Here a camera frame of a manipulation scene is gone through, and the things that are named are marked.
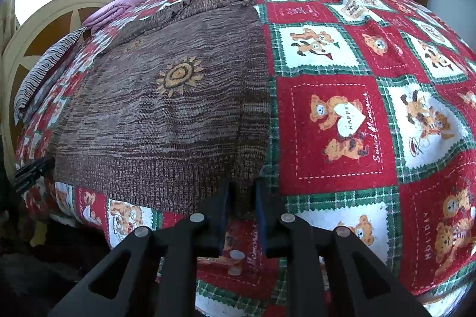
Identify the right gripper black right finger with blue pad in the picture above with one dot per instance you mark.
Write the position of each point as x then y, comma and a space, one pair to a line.
328, 273

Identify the cream wooden headboard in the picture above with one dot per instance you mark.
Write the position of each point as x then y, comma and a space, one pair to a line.
41, 30

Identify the red white checkered bedspread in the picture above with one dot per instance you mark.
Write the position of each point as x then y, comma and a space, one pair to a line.
372, 127

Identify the pink folded blanket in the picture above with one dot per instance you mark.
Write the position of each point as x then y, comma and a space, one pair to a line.
110, 12

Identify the striped grey white cloth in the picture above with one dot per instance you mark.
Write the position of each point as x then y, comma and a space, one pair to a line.
43, 69

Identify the brown knitted sweater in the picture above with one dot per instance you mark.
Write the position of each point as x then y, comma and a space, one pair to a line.
174, 105

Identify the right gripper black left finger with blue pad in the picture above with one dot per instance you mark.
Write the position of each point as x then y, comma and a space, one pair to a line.
152, 273

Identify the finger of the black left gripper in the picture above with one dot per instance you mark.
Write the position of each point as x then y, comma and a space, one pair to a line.
28, 175

